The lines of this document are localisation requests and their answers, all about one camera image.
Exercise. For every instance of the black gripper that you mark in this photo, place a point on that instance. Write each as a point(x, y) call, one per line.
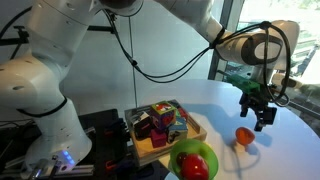
point(260, 98)

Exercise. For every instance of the orange toy orange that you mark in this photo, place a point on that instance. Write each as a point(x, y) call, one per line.
point(245, 136)

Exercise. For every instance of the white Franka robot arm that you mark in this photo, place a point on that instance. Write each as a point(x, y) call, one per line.
point(50, 83)

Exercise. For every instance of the green plastic bowl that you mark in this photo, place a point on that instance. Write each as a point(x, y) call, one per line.
point(200, 146)

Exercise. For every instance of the red toy block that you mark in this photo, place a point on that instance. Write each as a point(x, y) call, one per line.
point(183, 114)

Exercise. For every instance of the red toy tomato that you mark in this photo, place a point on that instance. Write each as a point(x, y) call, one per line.
point(195, 168)

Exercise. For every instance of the dark toy fruit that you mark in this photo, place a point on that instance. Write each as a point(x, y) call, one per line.
point(180, 158)

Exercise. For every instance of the magenta toy block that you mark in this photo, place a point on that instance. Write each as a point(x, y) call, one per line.
point(158, 139)

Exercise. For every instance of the blue picture block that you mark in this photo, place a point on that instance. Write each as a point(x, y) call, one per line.
point(176, 131)

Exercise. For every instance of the large multicolour picture cube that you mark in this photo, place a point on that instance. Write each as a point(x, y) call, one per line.
point(162, 115)

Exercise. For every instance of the wooden tray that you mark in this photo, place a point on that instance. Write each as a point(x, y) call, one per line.
point(146, 151)

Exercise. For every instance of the black robot mounting stand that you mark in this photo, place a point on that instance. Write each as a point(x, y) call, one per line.
point(96, 140)

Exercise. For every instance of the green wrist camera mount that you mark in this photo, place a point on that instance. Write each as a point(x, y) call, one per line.
point(245, 84)

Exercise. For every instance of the dark window frame post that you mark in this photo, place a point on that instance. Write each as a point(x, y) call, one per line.
point(215, 68)

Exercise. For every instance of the black wall rail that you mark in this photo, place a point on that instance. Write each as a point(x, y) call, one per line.
point(100, 29)

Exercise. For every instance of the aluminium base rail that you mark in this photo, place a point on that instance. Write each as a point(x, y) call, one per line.
point(80, 170)

